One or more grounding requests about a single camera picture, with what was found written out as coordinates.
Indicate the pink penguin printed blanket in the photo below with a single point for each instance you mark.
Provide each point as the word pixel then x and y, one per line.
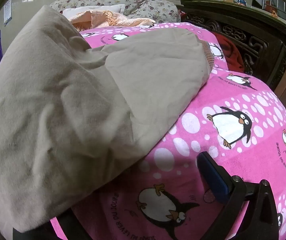
pixel 257 130

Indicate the peach fringed blanket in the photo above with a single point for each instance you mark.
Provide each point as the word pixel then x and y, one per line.
pixel 103 18

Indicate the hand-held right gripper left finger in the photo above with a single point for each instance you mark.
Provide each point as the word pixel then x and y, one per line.
pixel 74 226

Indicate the white pillow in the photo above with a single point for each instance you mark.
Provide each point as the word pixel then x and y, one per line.
pixel 88 10

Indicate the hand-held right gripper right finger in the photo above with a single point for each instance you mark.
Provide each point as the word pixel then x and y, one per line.
pixel 214 177

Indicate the red cloth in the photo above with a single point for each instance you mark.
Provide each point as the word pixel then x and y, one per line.
pixel 232 52

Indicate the beige jacket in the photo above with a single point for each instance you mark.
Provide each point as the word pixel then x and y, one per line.
pixel 83 92

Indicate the blue bottle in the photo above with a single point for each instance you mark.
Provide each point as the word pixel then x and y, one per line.
pixel 241 0

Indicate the wall calendar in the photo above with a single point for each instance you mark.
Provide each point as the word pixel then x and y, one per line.
pixel 8 13

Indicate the dark wooden side table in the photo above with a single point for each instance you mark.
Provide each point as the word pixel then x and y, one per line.
pixel 257 30

